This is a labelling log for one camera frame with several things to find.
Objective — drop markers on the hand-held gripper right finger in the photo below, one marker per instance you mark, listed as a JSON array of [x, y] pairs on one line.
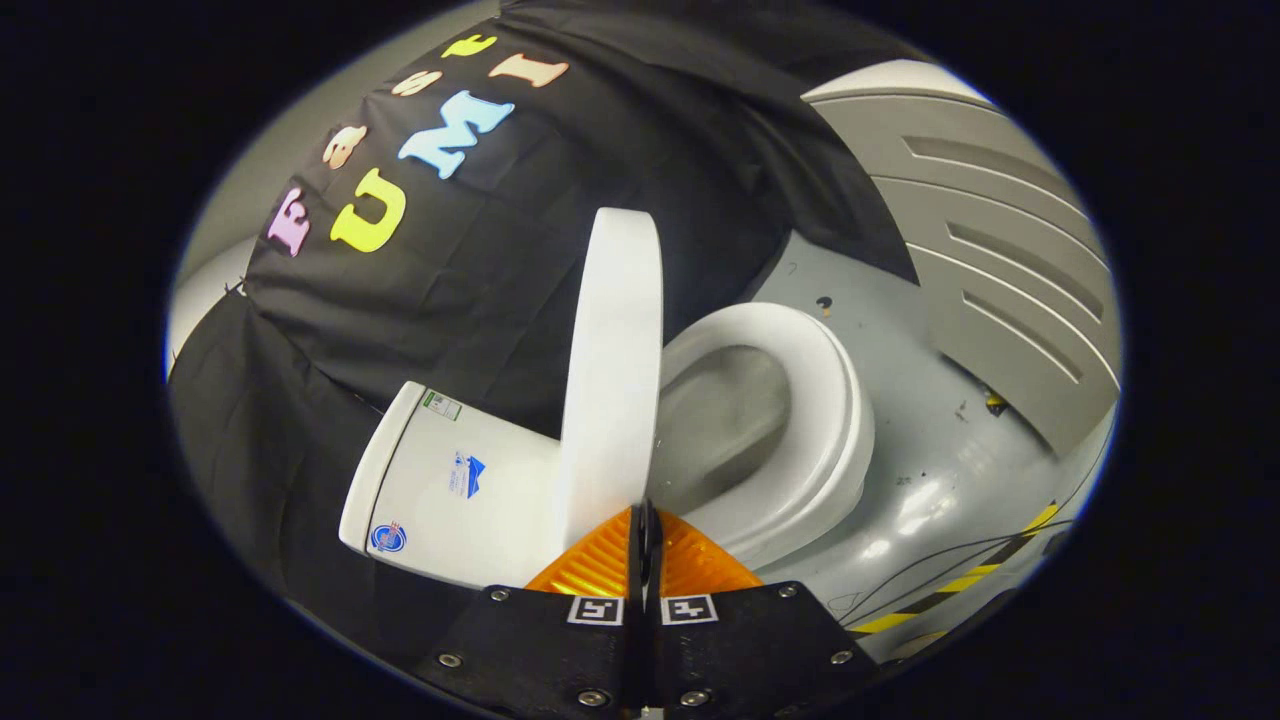
[[740, 650]]

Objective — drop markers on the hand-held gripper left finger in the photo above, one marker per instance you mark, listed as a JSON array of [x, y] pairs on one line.
[[540, 650]]

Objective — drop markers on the white toilet lid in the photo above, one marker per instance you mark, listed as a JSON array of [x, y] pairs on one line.
[[615, 370]]

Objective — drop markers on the white toilet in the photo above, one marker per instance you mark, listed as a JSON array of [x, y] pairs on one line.
[[450, 480]]

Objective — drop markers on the white toilet seat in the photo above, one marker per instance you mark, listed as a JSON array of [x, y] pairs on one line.
[[830, 420]]

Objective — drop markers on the yellow black striped floor tape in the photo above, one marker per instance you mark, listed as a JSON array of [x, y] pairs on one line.
[[960, 583]]

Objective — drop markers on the black backdrop cloth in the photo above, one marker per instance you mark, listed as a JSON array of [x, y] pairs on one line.
[[480, 280]]

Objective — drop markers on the white slotted cabinet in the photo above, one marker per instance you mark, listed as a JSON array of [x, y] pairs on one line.
[[1000, 260]]

